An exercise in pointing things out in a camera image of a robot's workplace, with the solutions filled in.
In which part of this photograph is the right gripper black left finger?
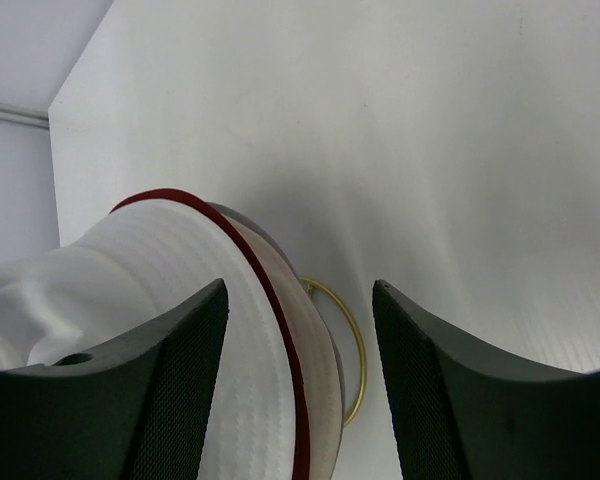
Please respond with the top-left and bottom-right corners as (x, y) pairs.
(0, 280), (228, 479)

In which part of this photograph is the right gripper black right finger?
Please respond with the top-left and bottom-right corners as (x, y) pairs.
(372, 280), (600, 479)

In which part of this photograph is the white bucket hat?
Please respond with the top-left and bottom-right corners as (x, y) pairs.
(0, 203), (301, 480)

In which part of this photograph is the beige bucket hat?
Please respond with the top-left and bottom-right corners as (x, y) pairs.
(229, 219), (345, 480)

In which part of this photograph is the gold wire hat stand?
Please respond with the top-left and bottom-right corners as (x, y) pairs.
(300, 276), (369, 427)

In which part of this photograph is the dark red bucket hat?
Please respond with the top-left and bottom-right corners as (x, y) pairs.
(108, 189), (311, 479)

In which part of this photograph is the grey bucket hat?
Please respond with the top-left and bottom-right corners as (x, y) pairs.
(207, 200), (349, 480)

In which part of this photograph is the left aluminium frame post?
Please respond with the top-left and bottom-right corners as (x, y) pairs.
(0, 103), (49, 130)

